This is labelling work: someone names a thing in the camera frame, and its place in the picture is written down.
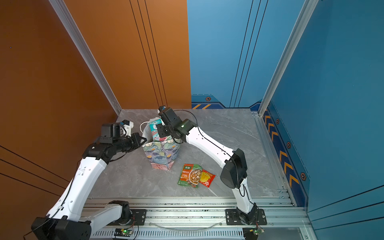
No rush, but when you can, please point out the right aluminium corner post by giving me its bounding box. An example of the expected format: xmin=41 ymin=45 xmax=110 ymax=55
xmin=258 ymin=0 xmax=319 ymax=117

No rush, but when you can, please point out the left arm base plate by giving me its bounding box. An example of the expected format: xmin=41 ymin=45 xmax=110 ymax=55
xmin=108 ymin=209 xmax=147 ymax=227

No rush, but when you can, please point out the right circuit board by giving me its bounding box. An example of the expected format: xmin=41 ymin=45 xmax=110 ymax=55
xmin=242 ymin=228 xmax=265 ymax=240

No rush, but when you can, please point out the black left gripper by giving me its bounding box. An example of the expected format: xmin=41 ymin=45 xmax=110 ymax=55
xmin=114 ymin=132 xmax=148 ymax=154

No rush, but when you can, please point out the floral paper gift bag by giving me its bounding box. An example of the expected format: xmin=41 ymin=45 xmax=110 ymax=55
xmin=140 ymin=118 xmax=181 ymax=171

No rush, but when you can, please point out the green noodle snack packet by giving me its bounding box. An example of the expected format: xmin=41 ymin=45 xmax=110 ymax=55
xmin=178 ymin=164 xmax=203 ymax=188

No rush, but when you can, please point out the left green circuit board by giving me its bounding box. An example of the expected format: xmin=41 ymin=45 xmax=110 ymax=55
xmin=114 ymin=228 xmax=135 ymax=238

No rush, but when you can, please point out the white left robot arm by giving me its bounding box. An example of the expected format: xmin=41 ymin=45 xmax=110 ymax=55
xmin=31 ymin=133 xmax=147 ymax=240

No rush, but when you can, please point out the red snack packet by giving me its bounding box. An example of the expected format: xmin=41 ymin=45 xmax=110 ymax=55
xmin=200 ymin=170 xmax=216 ymax=188

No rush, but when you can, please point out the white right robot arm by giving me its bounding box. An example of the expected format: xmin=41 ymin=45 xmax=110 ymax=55
xmin=157 ymin=106 xmax=259 ymax=225

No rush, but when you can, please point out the teal Fox's cherry candy bag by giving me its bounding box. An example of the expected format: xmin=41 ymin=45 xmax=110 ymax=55
xmin=149 ymin=119 xmax=164 ymax=142

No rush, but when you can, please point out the aluminium rail frame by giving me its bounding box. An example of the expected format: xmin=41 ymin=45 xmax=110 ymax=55
xmin=59 ymin=196 xmax=319 ymax=240

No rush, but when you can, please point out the left aluminium corner post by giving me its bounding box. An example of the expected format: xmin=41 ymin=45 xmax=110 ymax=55
xmin=49 ymin=0 xmax=122 ymax=115

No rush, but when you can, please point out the aluminium corner post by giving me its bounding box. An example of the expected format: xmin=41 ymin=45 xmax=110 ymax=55
xmin=258 ymin=0 xmax=319 ymax=117
xmin=49 ymin=0 xmax=122 ymax=115

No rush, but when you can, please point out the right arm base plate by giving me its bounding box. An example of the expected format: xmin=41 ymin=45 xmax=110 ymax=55
xmin=225 ymin=209 xmax=267 ymax=226

